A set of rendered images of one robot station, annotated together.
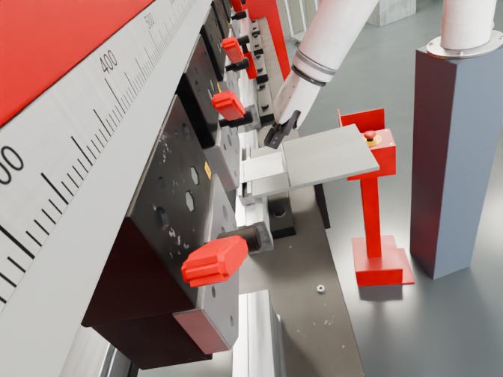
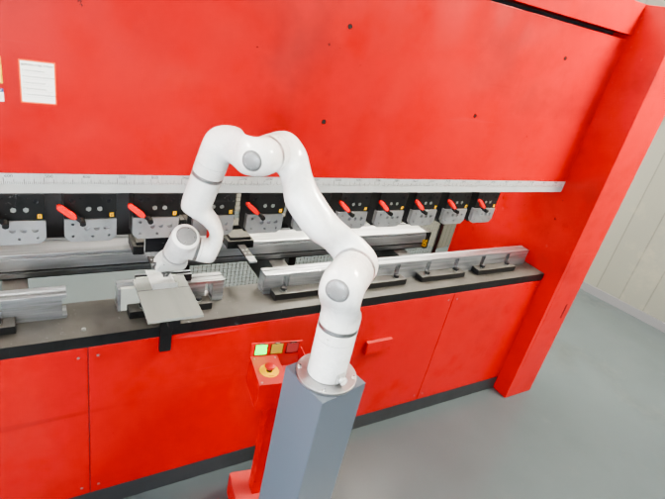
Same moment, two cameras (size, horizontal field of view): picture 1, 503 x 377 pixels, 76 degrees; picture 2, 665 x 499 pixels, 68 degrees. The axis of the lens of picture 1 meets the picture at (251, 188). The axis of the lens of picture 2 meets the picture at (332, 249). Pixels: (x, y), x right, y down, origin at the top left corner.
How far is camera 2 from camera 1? 1.62 m
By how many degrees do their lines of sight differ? 39
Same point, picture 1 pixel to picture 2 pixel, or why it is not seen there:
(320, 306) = (72, 330)
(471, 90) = (290, 399)
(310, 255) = (111, 325)
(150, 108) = (19, 188)
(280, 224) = (132, 307)
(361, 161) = (155, 316)
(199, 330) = not seen: outside the picture
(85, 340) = (46, 247)
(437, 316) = not seen: outside the picture
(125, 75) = (13, 179)
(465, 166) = (280, 468)
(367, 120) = not seen: hidden behind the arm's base
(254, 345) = (36, 293)
